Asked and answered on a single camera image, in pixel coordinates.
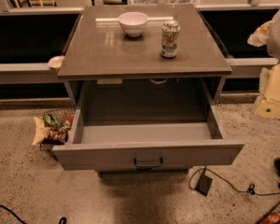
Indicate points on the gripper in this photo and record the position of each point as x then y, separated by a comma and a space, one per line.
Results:
269, 79

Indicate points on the grey top drawer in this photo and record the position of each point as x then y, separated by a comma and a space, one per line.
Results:
138, 125

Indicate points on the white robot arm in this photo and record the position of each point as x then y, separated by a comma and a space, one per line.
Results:
273, 44

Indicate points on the grey drawer cabinet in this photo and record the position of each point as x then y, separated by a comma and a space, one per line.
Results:
100, 51

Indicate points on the green white soda can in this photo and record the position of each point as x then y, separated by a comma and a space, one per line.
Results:
170, 33

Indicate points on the black floor box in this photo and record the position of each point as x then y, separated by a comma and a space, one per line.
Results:
204, 183

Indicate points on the white bowl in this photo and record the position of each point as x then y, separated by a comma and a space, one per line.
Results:
133, 23

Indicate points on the green snack bag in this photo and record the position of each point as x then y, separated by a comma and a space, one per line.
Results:
50, 120

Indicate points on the yellow chip bag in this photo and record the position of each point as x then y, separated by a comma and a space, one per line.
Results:
47, 135

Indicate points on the black wire basket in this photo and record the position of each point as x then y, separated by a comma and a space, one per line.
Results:
65, 118

